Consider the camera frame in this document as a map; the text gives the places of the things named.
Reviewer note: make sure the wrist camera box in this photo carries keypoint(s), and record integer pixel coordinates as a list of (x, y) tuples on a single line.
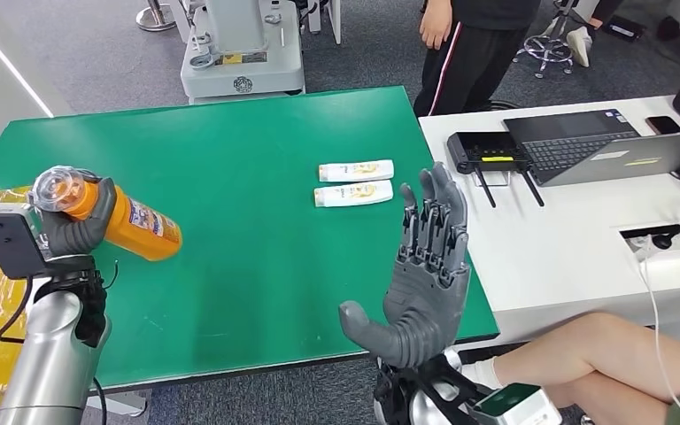
[(8, 240), (513, 405)]

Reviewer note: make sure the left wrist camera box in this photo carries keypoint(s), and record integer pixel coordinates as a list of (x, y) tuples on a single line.
[(8, 240)]

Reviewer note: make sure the white robot base machine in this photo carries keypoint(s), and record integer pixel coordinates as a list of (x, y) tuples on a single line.
[(240, 53)]

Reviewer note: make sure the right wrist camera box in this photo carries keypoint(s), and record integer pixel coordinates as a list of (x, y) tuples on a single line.
[(513, 405)]

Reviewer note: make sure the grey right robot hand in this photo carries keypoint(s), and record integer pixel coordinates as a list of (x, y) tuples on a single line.
[(425, 299)]

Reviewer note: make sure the person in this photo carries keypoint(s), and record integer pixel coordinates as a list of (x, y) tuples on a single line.
[(598, 358), (475, 58), (579, 46)]

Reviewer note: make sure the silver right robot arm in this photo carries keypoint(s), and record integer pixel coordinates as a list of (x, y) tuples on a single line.
[(416, 405)]

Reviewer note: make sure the orange detergent bottle clear cap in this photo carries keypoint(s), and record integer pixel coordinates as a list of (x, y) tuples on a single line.
[(140, 226)]

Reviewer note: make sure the black smartphone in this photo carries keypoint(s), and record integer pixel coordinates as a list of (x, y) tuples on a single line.
[(664, 125)]

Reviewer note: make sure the chrome stanchion base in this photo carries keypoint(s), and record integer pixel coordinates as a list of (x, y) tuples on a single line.
[(155, 19)]

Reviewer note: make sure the grey laptop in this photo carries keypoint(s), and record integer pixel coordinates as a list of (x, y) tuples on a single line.
[(580, 146)]

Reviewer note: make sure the black router with antennas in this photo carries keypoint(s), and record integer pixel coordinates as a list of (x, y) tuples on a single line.
[(481, 148)]

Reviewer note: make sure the chrome stool base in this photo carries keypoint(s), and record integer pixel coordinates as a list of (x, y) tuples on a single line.
[(545, 51)]

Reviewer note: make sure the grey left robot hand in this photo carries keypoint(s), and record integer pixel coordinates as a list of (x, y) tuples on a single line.
[(73, 234)]

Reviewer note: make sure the white shampoo tube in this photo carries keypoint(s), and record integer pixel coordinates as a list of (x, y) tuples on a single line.
[(354, 170), (352, 194)]

